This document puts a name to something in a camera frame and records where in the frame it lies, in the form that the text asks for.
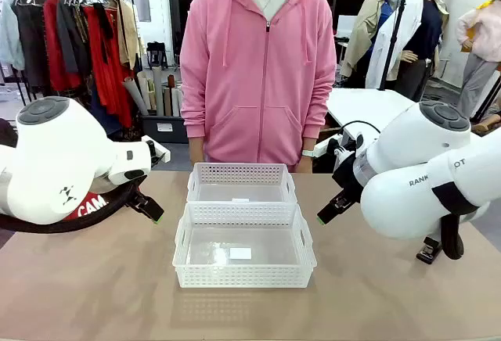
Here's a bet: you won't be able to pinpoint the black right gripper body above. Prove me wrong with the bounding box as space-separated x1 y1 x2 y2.
331 153 366 206

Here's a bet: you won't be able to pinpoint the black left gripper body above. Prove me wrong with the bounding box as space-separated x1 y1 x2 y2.
125 184 152 209

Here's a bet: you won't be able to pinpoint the red campus zipper pouch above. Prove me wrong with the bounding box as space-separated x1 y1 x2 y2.
64 190 109 221

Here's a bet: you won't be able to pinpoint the person's right forearm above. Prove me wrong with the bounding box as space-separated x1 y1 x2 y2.
181 66 209 141

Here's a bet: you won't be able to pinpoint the person's left forearm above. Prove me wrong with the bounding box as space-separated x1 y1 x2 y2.
300 66 337 151

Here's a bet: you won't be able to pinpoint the person's left hand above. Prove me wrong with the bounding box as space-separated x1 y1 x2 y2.
295 156 315 174

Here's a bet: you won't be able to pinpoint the person's right hand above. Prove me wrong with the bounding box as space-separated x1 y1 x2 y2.
189 137 206 166

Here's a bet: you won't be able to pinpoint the black storage bin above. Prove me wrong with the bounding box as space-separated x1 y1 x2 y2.
139 113 189 145

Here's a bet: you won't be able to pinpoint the white desk table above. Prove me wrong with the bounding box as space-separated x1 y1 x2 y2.
324 88 416 145

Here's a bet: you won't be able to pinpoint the dark blue hanging garment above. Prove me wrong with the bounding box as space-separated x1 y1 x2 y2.
88 82 121 133

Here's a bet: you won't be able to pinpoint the white perforated plastic basket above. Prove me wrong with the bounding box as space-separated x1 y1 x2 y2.
186 162 298 204
172 202 317 289

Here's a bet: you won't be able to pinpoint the leaning grey paper roll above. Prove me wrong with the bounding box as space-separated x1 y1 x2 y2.
122 76 150 117

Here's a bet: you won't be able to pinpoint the black clamp device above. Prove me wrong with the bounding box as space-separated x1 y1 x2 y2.
416 238 445 265

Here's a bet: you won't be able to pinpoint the tall grey paper roll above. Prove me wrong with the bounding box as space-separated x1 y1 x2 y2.
151 66 164 117

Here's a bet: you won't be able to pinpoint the cream paper roll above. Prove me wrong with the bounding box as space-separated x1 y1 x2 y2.
135 70 153 112

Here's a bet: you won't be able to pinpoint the long red dress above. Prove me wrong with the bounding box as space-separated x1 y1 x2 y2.
82 4 135 129

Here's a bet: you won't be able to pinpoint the brown paper roll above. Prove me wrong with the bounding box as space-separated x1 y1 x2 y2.
167 74 176 117

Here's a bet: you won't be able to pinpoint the person in pink hoodie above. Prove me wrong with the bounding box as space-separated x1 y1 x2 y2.
179 0 337 166

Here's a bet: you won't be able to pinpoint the black folding stool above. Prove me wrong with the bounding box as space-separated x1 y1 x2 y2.
146 41 169 70

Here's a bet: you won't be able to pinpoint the beige trench coat mannequin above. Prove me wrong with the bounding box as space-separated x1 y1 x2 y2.
339 0 392 88

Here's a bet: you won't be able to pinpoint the black tripod pole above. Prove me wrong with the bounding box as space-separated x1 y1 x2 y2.
378 0 408 92

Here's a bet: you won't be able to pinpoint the beige mannequin foot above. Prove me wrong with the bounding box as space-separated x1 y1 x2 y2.
470 116 501 135

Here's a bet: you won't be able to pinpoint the grey mannequin trousers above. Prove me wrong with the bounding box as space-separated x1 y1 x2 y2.
456 53 501 119

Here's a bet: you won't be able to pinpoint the beige hanging garment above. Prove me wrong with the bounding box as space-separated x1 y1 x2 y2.
116 0 145 71

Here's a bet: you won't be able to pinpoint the red hanging jacket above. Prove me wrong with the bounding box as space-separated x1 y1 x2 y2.
42 0 82 92

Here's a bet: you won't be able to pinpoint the white lab coat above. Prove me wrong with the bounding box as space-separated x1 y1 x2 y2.
365 0 424 91

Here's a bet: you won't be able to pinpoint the grey hanging jacket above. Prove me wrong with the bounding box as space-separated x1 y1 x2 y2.
56 0 86 75

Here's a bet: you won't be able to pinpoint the black hanging scarf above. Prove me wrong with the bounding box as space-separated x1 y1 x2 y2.
92 2 115 65

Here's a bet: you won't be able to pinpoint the dark brown hanging garment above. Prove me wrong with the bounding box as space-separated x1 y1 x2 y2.
14 0 51 88

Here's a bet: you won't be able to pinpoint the pink sweater mannequin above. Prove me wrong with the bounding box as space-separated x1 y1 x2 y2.
455 0 501 63

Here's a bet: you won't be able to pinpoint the light blue fuzzy jacket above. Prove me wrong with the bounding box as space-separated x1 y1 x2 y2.
0 0 27 71

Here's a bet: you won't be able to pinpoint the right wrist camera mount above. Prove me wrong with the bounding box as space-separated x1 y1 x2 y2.
314 131 367 164

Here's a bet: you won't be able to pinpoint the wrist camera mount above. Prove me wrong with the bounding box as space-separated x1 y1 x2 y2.
141 135 172 171
314 131 367 164

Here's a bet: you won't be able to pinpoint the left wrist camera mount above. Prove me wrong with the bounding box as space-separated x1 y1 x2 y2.
141 135 172 171

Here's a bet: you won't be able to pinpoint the thin black camera cable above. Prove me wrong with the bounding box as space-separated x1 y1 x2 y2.
339 120 382 139

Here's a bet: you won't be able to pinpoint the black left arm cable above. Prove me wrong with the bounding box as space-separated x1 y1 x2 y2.
0 181 139 235

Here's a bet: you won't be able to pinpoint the black sleeved right arm cable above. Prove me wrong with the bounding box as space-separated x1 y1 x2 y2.
431 181 481 261

